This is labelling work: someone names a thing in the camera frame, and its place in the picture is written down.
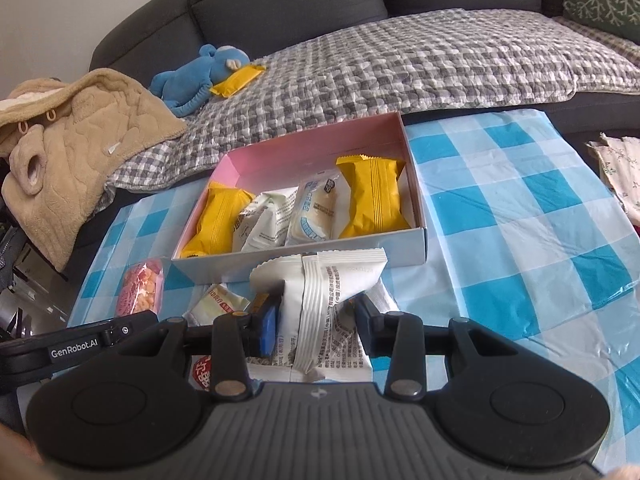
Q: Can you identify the pink cardboard box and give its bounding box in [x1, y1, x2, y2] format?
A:
[170, 111, 429, 285]

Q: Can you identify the beige quilted blanket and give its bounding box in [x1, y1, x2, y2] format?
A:
[0, 67, 188, 273]

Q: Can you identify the blue checked tablecloth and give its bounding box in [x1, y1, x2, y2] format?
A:
[15, 107, 633, 466]

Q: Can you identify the white blue-print snack packet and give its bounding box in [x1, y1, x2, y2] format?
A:
[285, 169, 346, 247]

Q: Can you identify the yellow snack packet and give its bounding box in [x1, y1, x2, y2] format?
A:
[180, 181, 257, 260]
[209, 64, 267, 97]
[335, 155, 407, 241]

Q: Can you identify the grey checked sofa cover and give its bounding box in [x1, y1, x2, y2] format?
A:
[97, 7, 640, 211]

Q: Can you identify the blue plush toy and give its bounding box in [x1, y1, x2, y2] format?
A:
[149, 44, 251, 117]

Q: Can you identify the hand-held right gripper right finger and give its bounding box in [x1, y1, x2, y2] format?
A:
[352, 294, 493, 400]

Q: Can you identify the white green-print snack packet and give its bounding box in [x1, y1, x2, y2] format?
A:
[231, 186, 300, 253]

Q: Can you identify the floral cloth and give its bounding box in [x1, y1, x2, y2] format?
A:
[586, 132, 640, 226]

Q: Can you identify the white text-printed snack packet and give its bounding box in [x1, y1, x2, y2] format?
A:
[249, 249, 389, 386]

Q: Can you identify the pink snack packet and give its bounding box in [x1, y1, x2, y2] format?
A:
[116, 257, 166, 318]

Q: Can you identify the dark metal frame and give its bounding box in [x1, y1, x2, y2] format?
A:
[0, 205, 71, 341]

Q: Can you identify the red badge snack packet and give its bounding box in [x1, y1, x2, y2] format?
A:
[189, 352, 216, 393]

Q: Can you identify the white red-label snack packet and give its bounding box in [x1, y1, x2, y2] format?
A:
[182, 282, 251, 326]

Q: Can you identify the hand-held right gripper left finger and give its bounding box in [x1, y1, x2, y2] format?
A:
[145, 295, 279, 401]

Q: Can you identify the dark grey sofa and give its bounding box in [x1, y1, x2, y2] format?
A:
[89, 0, 640, 133]

